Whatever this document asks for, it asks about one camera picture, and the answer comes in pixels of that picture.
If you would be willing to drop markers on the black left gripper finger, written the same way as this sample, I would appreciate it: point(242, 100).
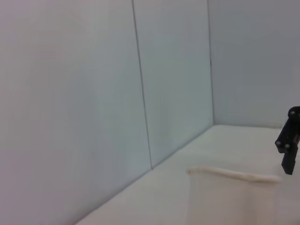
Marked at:
point(290, 143)

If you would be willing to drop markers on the white paper cup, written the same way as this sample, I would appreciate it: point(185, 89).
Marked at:
point(229, 201)

